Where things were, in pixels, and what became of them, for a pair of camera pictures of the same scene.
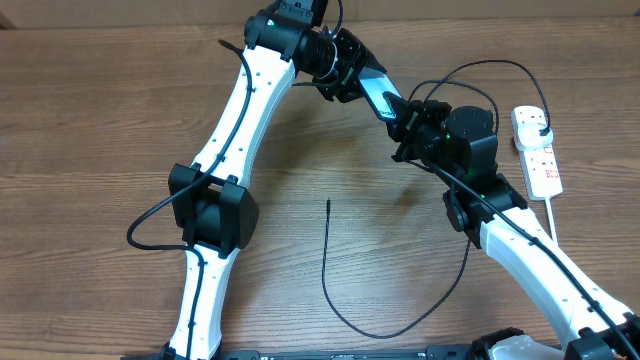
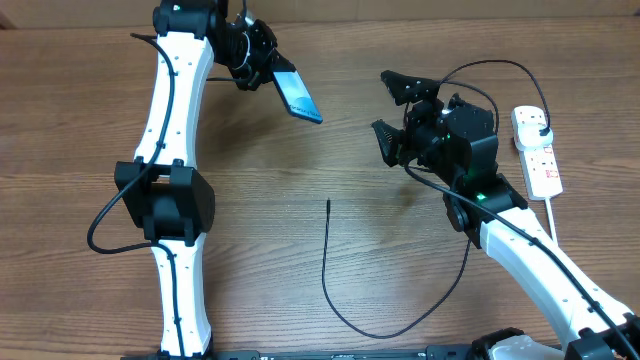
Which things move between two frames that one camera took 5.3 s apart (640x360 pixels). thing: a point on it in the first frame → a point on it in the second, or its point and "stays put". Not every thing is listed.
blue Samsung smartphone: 374,81 → 296,96
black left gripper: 356,56 → 269,59
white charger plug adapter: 527,136 stays put
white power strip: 539,166 stays put
